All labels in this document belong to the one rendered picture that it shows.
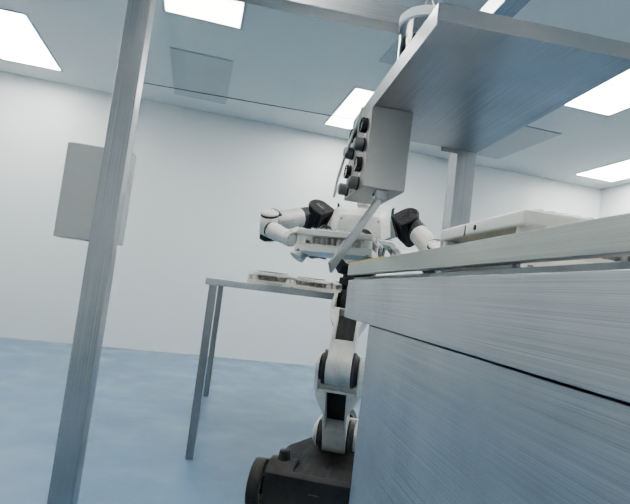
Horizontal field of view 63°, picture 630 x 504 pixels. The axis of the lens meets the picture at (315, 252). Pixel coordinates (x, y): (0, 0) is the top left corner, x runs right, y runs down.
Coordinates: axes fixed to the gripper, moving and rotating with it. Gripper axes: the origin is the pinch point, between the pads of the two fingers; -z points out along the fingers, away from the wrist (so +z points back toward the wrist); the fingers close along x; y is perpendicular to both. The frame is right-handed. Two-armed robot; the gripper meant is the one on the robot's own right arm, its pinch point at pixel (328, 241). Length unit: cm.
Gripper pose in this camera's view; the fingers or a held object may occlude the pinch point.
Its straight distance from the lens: 184.0
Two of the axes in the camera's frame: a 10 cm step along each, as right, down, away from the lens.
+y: -9.2, -1.6, -3.6
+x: -1.3, 9.8, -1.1
